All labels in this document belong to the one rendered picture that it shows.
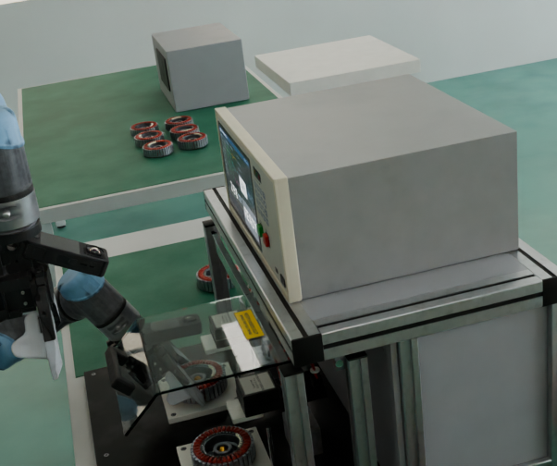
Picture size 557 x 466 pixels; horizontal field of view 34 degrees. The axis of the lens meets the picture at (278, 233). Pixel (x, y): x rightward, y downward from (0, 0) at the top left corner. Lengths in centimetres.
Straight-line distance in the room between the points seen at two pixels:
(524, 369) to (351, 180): 41
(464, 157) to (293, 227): 28
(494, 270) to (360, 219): 23
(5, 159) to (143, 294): 122
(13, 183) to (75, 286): 53
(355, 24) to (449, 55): 76
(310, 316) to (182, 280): 105
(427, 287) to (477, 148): 22
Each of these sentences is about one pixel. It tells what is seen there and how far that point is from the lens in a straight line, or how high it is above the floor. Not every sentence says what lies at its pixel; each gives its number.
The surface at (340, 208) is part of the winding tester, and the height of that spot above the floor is 125.
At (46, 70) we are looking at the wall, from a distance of 618.
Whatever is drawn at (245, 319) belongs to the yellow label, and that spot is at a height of 107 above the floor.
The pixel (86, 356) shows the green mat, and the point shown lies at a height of 75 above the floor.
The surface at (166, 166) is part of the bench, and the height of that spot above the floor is 75.
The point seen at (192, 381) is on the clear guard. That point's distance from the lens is 136.
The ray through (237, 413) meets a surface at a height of 88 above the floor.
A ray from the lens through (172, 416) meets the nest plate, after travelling 181.
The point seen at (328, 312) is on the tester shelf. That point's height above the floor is 111.
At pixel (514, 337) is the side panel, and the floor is 102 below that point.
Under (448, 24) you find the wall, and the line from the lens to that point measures 678.
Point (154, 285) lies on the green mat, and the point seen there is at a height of 75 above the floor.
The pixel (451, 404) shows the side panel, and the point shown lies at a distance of 150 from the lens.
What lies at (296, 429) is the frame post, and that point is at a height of 96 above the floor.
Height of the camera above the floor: 178
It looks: 23 degrees down
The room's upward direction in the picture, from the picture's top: 7 degrees counter-clockwise
